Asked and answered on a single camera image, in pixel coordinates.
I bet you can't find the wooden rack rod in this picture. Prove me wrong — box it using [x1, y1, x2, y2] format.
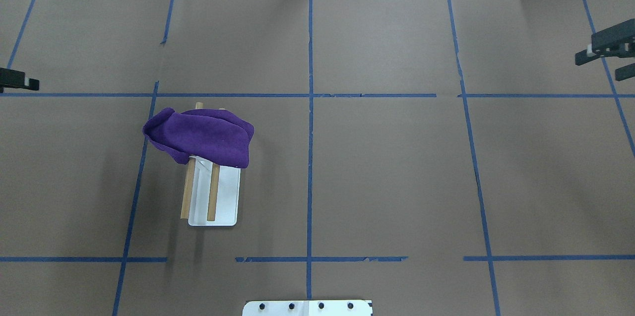
[180, 102, 204, 220]
[206, 108, 227, 222]

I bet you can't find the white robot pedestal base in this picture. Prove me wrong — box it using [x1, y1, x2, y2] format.
[242, 299, 374, 316]

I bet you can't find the white rack base plate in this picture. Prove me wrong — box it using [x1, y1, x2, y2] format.
[188, 156, 241, 227]

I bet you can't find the purple cloth towel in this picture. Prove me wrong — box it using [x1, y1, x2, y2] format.
[141, 108, 254, 169]

